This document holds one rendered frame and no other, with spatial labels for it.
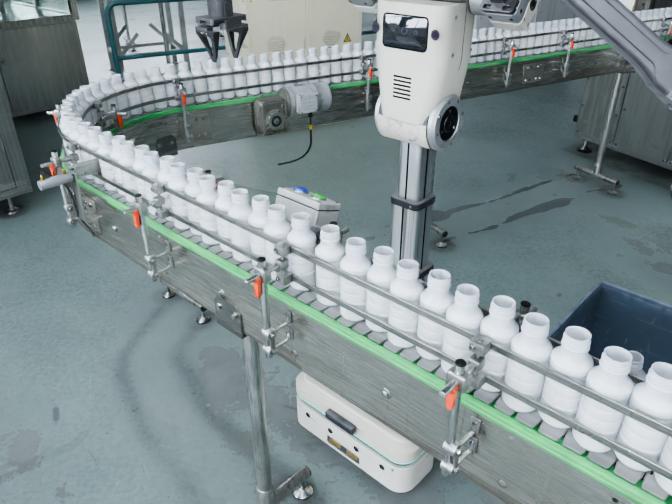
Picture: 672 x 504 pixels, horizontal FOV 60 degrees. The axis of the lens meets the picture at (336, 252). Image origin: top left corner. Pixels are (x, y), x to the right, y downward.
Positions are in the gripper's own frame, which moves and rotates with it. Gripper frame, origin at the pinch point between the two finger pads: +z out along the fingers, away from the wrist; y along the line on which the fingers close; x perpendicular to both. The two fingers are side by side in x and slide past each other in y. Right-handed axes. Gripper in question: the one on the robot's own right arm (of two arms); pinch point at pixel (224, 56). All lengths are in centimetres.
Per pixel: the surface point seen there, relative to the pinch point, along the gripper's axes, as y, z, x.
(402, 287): 18, 27, 68
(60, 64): -151, 93, -455
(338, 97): -117, 47, -70
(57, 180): 31, 33, -39
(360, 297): 17, 34, 58
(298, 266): 18, 33, 42
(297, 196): 2.2, 27.8, 25.5
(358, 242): 14, 24, 55
